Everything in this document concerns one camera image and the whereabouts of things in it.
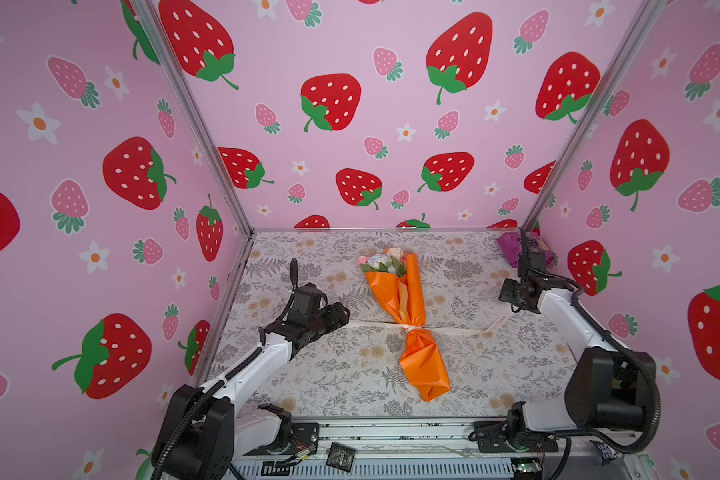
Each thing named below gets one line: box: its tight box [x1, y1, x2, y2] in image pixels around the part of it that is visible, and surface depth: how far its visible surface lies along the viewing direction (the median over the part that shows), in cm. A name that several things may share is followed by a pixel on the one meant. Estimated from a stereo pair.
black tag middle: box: [326, 442, 357, 473], surface depth 71 cm
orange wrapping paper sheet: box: [364, 254, 451, 402], surface depth 87 cm
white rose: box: [367, 254, 392, 269], surface depth 105 cm
